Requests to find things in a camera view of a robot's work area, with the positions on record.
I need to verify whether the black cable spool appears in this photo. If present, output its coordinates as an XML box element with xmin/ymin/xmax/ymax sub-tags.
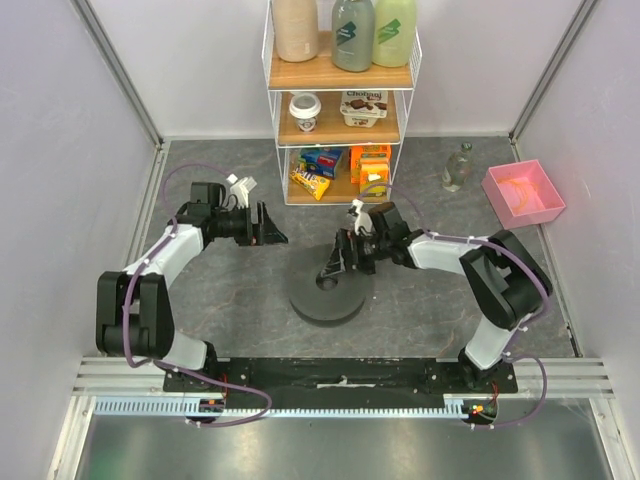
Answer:
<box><xmin>285</xmin><ymin>244</ymin><xmax>374</xmax><ymax>327</ymax></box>

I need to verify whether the beige pump bottle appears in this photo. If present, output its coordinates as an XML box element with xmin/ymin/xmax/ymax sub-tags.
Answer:
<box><xmin>272</xmin><ymin>0</ymin><xmax>319</xmax><ymax>63</ymax></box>

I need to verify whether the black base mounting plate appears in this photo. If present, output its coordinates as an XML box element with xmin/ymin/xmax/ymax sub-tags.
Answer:
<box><xmin>162</xmin><ymin>356</ymin><xmax>519</xmax><ymax>411</ymax></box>

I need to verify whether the white wire wooden shelf rack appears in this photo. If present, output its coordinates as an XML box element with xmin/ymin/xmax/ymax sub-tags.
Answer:
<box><xmin>261</xmin><ymin>1</ymin><xmax>422</xmax><ymax>206</ymax></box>

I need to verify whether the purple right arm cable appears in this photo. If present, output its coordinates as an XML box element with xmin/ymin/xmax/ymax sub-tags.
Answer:
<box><xmin>357</xmin><ymin>183</ymin><xmax>549</xmax><ymax>430</ymax></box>

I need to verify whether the Chobani yogurt tub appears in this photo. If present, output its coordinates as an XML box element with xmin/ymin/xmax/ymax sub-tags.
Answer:
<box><xmin>340</xmin><ymin>90</ymin><xmax>388</xmax><ymax>128</ymax></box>

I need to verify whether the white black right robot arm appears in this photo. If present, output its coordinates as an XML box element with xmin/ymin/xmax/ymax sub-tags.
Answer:
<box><xmin>318</xmin><ymin>200</ymin><xmax>553</xmax><ymax>394</ymax></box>

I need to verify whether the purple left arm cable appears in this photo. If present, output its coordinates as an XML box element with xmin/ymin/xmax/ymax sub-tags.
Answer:
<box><xmin>121</xmin><ymin>162</ymin><xmax>274</xmax><ymax>429</ymax></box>

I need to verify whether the yellow M&M candy bag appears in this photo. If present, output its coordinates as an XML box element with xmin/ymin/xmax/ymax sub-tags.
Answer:
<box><xmin>289</xmin><ymin>166</ymin><xmax>331</xmax><ymax>201</ymax></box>

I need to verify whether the grey-green pump bottle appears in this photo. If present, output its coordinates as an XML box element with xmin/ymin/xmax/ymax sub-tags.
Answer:
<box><xmin>331</xmin><ymin>0</ymin><xmax>375</xmax><ymax>73</ymax></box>

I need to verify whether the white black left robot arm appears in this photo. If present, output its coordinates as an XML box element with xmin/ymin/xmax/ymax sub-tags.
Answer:
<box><xmin>95</xmin><ymin>176</ymin><xmax>288</xmax><ymax>393</ymax></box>

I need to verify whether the yellow green sponge pack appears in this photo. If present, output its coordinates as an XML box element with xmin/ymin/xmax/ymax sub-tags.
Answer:
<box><xmin>358</xmin><ymin>164</ymin><xmax>390</xmax><ymax>198</ymax></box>

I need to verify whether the white yogurt cup with lid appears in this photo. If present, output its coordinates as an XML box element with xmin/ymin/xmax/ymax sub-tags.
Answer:
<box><xmin>289</xmin><ymin>92</ymin><xmax>322</xmax><ymax>133</ymax></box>

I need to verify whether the yellow cable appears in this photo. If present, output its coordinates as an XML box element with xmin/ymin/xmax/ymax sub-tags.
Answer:
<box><xmin>498</xmin><ymin>174</ymin><xmax>542</xmax><ymax>212</ymax></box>

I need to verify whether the clear glass bottle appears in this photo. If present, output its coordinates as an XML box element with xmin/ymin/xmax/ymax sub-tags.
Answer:
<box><xmin>442</xmin><ymin>142</ymin><xmax>473</xmax><ymax>192</ymax></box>

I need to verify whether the pink plastic bin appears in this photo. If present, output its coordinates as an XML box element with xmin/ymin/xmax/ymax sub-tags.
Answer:
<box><xmin>481</xmin><ymin>159</ymin><xmax>566</xmax><ymax>229</ymax></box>

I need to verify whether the slotted cable duct rail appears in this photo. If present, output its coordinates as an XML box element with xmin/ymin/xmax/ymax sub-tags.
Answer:
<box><xmin>94</xmin><ymin>396</ymin><xmax>472</xmax><ymax>419</ymax></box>

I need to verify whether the light green pump bottle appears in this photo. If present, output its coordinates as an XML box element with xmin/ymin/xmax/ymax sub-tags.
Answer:
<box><xmin>373</xmin><ymin>0</ymin><xmax>417</xmax><ymax>68</ymax></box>

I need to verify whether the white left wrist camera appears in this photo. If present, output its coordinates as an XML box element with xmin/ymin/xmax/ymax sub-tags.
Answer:
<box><xmin>226</xmin><ymin>174</ymin><xmax>257</xmax><ymax>208</ymax></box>

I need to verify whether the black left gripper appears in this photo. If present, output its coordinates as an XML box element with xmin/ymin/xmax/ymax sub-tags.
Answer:
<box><xmin>211</xmin><ymin>202</ymin><xmax>288</xmax><ymax>248</ymax></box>

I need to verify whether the orange snack box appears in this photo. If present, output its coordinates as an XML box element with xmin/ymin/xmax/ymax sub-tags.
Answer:
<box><xmin>349</xmin><ymin>144</ymin><xmax>392</xmax><ymax>184</ymax></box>

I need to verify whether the blue snack box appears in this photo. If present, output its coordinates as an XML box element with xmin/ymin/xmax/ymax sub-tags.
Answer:
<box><xmin>299</xmin><ymin>147</ymin><xmax>344</xmax><ymax>180</ymax></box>

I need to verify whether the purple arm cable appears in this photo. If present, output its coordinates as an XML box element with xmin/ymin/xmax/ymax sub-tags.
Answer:
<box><xmin>121</xmin><ymin>162</ymin><xmax>274</xmax><ymax>429</ymax></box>
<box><xmin>357</xmin><ymin>183</ymin><xmax>549</xmax><ymax>430</ymax></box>

